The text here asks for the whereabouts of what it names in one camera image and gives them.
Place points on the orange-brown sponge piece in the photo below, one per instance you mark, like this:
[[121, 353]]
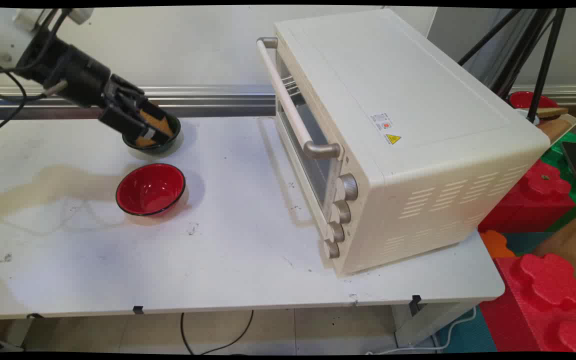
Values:
[[154, 120]]

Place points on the large silver oven knob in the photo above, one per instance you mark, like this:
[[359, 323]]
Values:
[[349, 186]]

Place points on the teal puzzle mat piece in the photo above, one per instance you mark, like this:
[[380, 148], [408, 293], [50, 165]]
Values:
[[528, 242]]

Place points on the cream toaster oven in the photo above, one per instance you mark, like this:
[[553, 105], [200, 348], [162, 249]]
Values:
[[418, 100]]

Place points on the aluminium rail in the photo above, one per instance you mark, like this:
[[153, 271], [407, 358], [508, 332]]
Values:
[[208, 100]]

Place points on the white table leg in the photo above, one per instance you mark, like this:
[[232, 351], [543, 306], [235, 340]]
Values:
[[433, 322]]

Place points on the white tray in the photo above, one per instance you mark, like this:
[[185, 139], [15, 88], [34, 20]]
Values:
[[560, 127]]

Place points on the black table clamp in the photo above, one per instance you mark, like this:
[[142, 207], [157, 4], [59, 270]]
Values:
[[415, 302], [138, 310]]

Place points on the blue floor mat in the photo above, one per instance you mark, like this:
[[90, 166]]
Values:
[[468, 335]]

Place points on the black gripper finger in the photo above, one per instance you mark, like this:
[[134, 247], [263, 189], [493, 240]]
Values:
[[123, 125], [160, 111]]

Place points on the black tripod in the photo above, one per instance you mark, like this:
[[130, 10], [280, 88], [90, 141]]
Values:
[[548, 60]]

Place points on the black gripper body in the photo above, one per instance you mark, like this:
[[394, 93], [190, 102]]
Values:
[[75, 72]]

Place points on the wooden brush block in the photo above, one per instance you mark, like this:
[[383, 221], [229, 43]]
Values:
[[554, 113]]

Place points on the red bowl with black rim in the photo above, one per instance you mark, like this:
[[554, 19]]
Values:
[[150, 190]]

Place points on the orange puzzle mat piece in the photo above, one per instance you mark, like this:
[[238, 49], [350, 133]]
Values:
[[497, 244]]

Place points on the plain red bowl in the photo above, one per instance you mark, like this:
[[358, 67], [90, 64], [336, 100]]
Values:
[[520, 100]]

